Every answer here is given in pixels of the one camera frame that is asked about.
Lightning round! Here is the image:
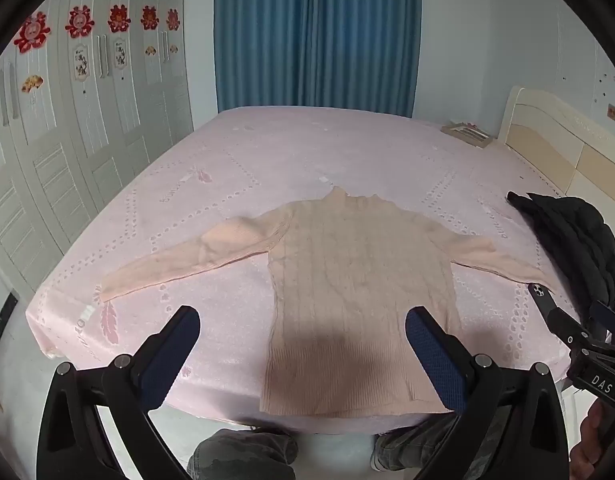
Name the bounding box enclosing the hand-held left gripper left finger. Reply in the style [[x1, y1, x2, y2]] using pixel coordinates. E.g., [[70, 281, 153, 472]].
[[36, 305, 201, 480]]

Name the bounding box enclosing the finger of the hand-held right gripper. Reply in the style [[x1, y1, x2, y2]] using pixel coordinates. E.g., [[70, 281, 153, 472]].
[[590, 301, 615, 334], [528, 283, 589, 349]]

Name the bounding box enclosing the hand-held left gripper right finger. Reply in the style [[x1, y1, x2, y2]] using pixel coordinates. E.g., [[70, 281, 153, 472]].
[[405, 306, 571, 480]]

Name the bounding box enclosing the pink knit sweater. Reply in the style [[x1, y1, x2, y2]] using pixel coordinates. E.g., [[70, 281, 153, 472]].
[[101, 186, 556, 417]]

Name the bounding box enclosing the person's right hand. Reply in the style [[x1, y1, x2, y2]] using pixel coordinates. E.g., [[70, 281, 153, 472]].
[[569, 402, 613, 471]]

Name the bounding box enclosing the black puffer jacket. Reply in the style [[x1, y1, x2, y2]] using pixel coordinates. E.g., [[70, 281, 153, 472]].
[[506, 191, 615, 312]]

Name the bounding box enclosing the cream wooden headboard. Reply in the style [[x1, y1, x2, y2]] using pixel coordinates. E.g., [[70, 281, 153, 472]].
[[497, 85, 615, 221]]

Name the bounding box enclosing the white wardrobe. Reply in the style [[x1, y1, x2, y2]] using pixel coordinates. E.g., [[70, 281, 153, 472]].
[[0, 0, 194, 306]]

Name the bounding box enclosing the bed with pink sheet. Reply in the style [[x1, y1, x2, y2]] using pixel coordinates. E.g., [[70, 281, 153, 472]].
[[24, 105, 583, 435]]

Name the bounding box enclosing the painted flower door panel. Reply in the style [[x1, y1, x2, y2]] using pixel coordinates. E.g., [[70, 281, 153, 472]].
[[73, 44, 94, 84]]

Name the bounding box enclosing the blue curtain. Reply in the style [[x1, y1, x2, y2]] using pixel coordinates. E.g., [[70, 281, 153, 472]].
[[214, 0, 422, 117]]

